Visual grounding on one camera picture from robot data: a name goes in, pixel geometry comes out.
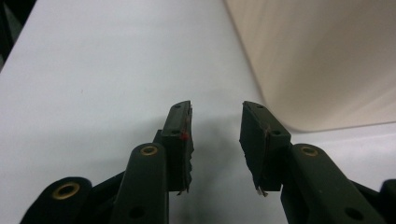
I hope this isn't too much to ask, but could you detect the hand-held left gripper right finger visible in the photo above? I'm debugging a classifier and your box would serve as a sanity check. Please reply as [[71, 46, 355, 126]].
[[238, 100, 389, 224]]

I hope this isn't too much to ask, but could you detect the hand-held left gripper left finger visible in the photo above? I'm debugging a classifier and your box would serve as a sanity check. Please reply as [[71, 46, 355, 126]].
[[109, 100, 195, 224]]

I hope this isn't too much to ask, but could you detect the beige plastic container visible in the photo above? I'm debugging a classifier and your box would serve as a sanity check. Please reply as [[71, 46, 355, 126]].
[[223, 0, 396, 133]]

